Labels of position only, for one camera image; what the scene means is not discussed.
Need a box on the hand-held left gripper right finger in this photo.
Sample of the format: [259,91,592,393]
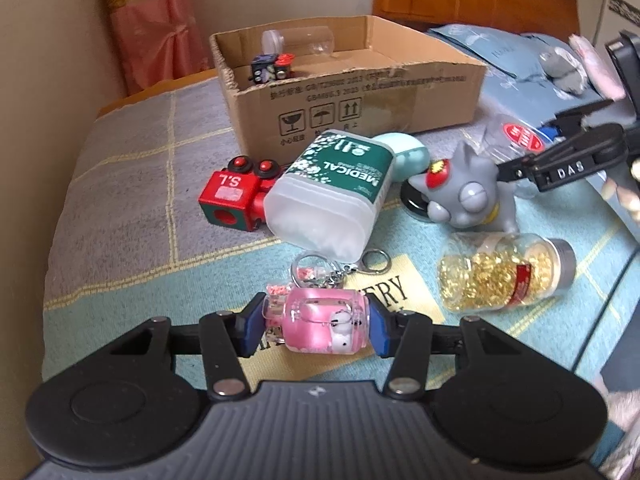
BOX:
[367,296,522,401]

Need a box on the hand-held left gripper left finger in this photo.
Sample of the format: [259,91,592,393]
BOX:
[107,304,267,404]

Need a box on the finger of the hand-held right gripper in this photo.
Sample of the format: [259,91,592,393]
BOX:
[540,99,617,137]
[497,152,540,182]

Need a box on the clear jar with red label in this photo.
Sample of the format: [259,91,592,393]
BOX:
[481,114,547,200]

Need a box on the grey cat figurine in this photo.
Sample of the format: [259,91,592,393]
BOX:
[407,140,519,235]

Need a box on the pink liquid bottle keychain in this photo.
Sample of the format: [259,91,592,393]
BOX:
[261,249,397,359]

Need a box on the mint green egg-shaped case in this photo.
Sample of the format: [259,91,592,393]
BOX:
[372,131,430,187]

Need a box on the gold capsule bottle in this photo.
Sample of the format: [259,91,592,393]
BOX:
[438,232,577,314]

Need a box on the black oval case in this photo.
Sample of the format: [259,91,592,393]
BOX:
[399,178,437,222]

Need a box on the red toy train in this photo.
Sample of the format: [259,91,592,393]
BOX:
[198,155,284,234]

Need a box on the cardboard box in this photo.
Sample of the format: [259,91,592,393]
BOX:
[208,14,489,167]

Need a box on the white green medical bottle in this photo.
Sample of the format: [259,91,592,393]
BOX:
[263,129,396,264]

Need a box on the person's right hand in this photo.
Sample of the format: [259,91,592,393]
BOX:
[602,156,640,223]

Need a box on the grey plush toy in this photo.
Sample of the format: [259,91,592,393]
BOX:
[537,45,589,97]

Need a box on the pink cloth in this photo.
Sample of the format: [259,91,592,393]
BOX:
[569,34,627,102]

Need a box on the blue floral quilt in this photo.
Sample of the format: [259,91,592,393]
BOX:
[479,55,640,271]

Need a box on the blue floral pillow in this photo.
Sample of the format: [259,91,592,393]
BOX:
[426,23,552,82]

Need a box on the checked bed blanket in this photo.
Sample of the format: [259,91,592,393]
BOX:
[42,71,640,413]

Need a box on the clear jar with white lid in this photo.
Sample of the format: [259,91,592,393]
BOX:
[260,25,335,57]

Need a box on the small dark toy train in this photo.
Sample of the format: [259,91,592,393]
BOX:
[247,52,296,85]

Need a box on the pink curtain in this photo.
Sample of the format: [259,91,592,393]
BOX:
[97,0,211,97]

